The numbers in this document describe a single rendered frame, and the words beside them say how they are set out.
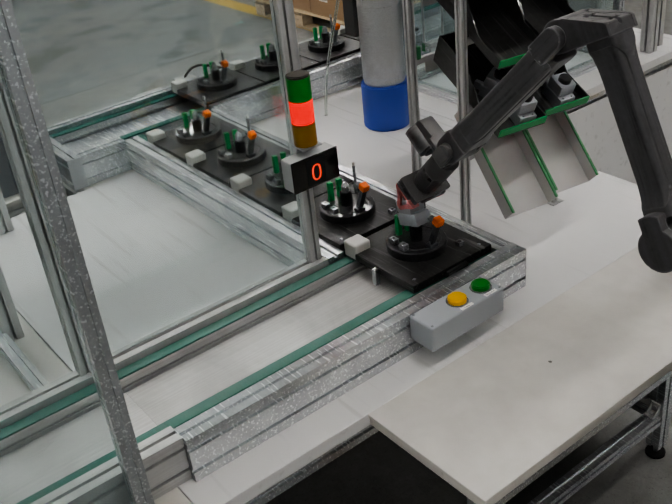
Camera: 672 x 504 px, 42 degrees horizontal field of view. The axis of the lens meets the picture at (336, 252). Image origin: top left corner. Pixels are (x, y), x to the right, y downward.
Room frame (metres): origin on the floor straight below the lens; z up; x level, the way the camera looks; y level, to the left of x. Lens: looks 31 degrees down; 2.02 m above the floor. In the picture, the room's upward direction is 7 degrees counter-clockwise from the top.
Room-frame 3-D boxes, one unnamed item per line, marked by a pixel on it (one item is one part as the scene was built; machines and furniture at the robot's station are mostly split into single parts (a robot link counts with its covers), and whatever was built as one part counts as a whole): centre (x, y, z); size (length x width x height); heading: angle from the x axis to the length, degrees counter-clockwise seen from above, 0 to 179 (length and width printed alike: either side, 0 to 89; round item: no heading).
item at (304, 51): (3.29, -0.05, 1.01); 0.24 x 0.24 x 0.13; 35
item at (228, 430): (1.47, -0.05, 0.91); 0.89 x 0.06 x 0.11; 125
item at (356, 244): (1.77, -0.05, 0.97); 0.05 x 0.05 x 0.04; 35
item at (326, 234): (1.96, -0.04, 1.01); 0.24 x 0.24 x 0.13; 35
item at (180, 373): (1.60, 0.07, 0.91); 0.84 x 0.28 x 0.10; 125
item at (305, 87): (1.74, 0.04, 1.38); 0.05 x 0.05 x 0.05
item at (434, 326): (1.52, -0.24, 0.93); 0.21 x 0.07 x 0.06; 125
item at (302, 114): (1.74, 0.04, 1.33); 0.05 x 0.05 x 0.05
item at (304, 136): (1.74, 0.04, 1.28); 0.05 x 0.05 x 0.05
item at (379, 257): (1.75, -0.19, 0.96); 0.24 x 0.24 x 0.02; 35
